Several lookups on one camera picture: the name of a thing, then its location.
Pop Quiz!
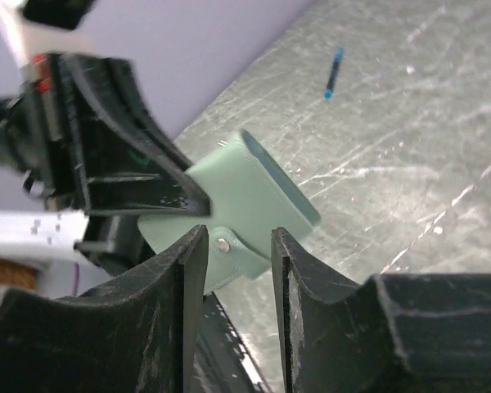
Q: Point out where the woven wicker basket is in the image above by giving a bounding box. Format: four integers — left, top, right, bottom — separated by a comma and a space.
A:
0, 260, 38, 291

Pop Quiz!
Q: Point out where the mint green card holder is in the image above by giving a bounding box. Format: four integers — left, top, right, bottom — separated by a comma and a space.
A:
138, 130, 320, 294

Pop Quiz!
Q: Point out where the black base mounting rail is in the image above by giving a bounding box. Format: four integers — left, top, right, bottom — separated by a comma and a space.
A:
191, 294, 272, 393

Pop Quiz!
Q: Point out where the blue pen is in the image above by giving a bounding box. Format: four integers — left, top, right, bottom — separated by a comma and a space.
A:
324, 45, 344, 99

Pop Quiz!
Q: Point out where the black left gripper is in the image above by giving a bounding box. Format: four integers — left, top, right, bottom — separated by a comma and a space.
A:
0, 52, 210, 216

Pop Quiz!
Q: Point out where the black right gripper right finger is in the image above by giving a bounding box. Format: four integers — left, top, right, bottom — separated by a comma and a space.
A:
272, 228, 491, 392

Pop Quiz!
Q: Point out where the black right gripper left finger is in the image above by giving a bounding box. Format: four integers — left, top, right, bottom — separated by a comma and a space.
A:
0, 225, 209, 392

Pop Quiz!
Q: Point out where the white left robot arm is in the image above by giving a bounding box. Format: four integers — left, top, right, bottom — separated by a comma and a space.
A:
0, 1, 210, 216

